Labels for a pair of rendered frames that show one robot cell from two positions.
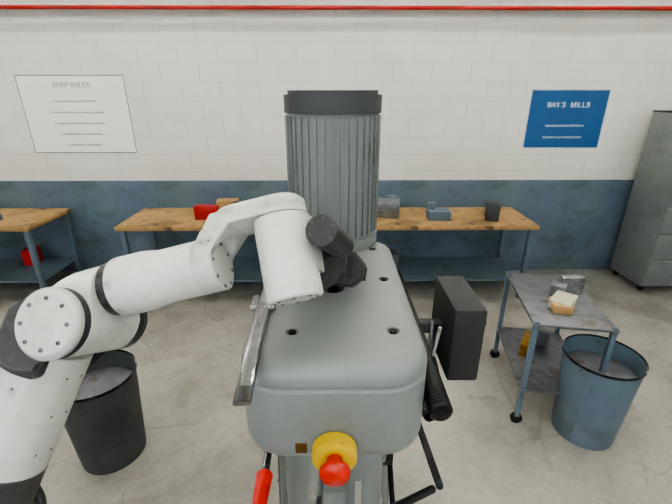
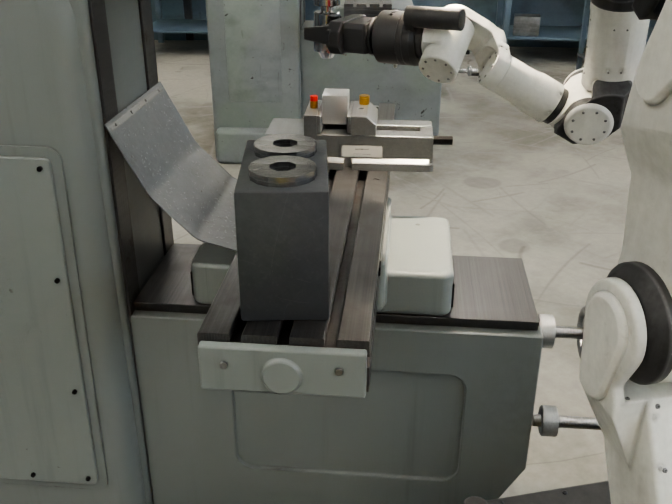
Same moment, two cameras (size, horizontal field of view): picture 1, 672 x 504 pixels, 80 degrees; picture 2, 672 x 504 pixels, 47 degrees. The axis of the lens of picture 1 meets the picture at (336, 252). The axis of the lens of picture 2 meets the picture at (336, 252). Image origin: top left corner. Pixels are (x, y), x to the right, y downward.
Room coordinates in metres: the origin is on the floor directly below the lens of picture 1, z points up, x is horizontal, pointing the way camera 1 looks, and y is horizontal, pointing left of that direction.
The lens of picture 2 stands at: (0.46, 1.42, 1.48)
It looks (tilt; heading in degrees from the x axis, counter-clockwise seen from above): 26 degrees down; 276
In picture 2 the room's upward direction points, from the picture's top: straight up
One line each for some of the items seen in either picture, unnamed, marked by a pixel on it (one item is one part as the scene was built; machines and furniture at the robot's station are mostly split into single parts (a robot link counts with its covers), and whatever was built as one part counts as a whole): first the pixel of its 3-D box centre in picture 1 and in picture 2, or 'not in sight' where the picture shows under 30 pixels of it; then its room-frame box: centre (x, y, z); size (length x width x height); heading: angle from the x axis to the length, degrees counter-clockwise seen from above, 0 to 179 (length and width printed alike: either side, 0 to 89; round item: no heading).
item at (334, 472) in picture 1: (334, 469); not in sight; (0.37, 0.00, 1.76); 0.04 x 0.03 x 0.04; 91
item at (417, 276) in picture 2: not in sight; (327, 251); (0.62, 0.00, 0.80); 0.50 x 0.35 x 0.12; 1
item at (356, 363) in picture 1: (333, 322); not in sight; (0.64, 0.00, 1.81); 0.47 x 0.26 x 0.16; 1
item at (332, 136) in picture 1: (333, 169); not in sight; (0.87, 0.01, 2.05); 0.20 x 0.20 x 0.32
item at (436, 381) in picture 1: (409, 325); not in sight; (0.66, -0.14, 1.79); 0.45 x 0.04 x 0.04; 1
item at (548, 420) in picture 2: not in sight; (589, 423); (0.09, 0.14, 0.52); 0.22 x 0.06 x 0.06; 1
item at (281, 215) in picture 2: not in sight; (286, 221); (0.63, 0.41, 1.04); 0.22 x 0.12 x 0.20; 98
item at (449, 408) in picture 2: not in sight; (339, 398); (0.60, 0.00, 0.44); 0.80 x 0.30 x 0.60; 1
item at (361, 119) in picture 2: not in sight; (362, 117); (0.57, -0.17, 1.03); 0.12 x 0.06 x 0.04; 92
